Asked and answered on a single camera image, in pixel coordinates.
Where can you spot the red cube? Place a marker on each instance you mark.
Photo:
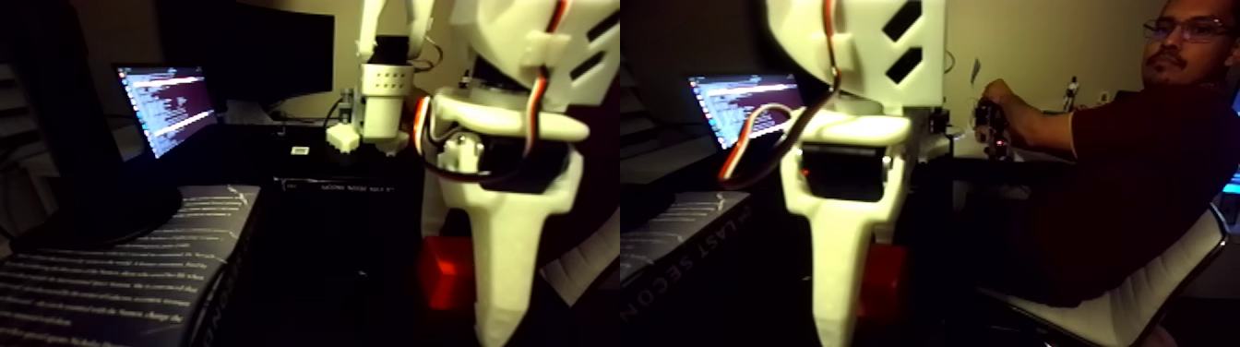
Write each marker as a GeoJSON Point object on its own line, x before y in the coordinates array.
{"type": "Point", "coordinates": [448, 276]}

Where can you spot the person's right hand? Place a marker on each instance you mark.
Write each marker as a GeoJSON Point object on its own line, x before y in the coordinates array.
{"type": "Point", "coordinates": [999, 99]}

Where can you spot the thin black box white lettering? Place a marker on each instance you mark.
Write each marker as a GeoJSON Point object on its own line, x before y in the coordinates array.
{"type": "Point", "coordinates": [329, 184]}

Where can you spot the small white label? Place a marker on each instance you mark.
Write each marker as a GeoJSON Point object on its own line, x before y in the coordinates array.
{"type": "Point", "coordinates": [300, 150]}

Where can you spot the open laptop with lit screen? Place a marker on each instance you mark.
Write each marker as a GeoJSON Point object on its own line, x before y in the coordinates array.
{"type": "Point", "coordinates": [170, 107]}

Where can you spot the black monitor with round base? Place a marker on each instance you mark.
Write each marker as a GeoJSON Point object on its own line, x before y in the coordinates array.
{"type": "Point", "coordinates": [58, 116]}

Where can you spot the white chair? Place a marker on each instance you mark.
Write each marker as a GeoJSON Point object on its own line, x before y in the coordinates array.
{"type": "Point", "coordinates": [1114, 315]}

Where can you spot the person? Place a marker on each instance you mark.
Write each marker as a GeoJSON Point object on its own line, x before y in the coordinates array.
{"type": "Point", "coordinates": [1153, 184]}

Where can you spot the dark-framed glasses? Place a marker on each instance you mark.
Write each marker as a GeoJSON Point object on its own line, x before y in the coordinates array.
{"type": "Point", "coordinates": [1187, 29]}

